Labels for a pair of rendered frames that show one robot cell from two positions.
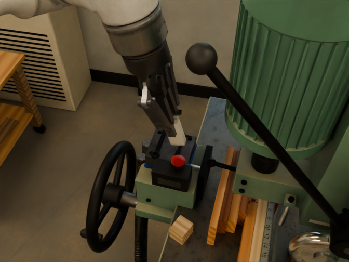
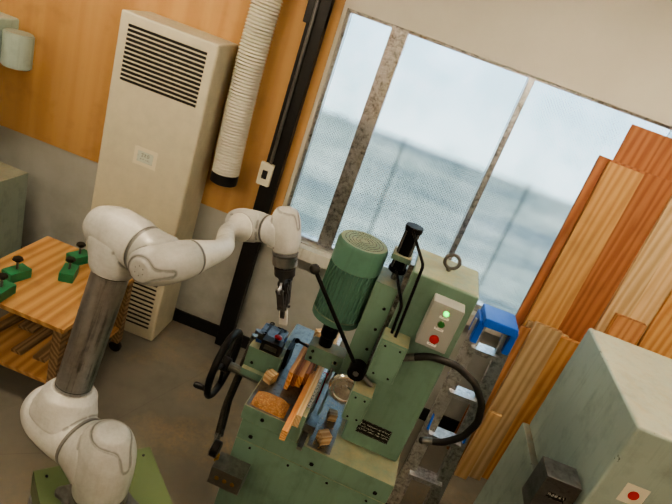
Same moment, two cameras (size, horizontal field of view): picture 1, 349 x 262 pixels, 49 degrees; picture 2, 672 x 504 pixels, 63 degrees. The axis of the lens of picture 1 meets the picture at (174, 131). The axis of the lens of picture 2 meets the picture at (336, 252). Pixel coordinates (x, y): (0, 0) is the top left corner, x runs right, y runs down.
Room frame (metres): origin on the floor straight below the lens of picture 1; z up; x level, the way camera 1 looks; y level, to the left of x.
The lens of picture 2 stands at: (-1.23, 0.19, 2.17)
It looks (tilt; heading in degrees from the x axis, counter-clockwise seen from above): 23 degrees down; 350
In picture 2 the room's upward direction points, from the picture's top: 20 degrees clockwise
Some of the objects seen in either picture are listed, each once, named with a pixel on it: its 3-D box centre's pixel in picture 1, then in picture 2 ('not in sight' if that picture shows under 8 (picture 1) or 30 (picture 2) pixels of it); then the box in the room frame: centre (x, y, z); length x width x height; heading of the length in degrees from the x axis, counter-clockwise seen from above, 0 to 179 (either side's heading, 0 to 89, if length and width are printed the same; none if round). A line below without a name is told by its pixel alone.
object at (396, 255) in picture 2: not in sight; (407, 249); (0.40, -0.31, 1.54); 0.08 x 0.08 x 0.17; 74
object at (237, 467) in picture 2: not in sight; (228, 473); (0.22, 0.04, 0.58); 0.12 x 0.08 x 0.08; 74
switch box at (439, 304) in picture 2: not in sight; (439, 323); (0.22, -0.44, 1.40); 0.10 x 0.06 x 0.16; 74
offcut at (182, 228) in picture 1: (181, 230); (270, 376); (0.38, -0.01, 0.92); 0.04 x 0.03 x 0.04; 143
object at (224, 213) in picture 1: (229, 190); (301, 366); (0.47, -0.12, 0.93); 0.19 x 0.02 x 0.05; 164
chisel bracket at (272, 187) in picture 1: (270, 180); (325, 356); (0.43, -0.19, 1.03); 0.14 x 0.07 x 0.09; 74
